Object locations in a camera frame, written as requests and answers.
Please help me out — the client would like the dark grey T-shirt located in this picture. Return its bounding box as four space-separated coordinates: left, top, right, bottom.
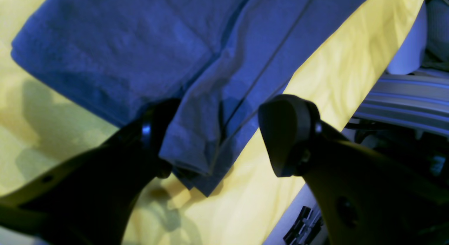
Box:
11 0 376 197

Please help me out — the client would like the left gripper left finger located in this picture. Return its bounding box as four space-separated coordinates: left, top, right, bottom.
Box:
0 99 181 245

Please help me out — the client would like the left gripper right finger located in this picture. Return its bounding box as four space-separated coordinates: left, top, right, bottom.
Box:
258 94 448 245

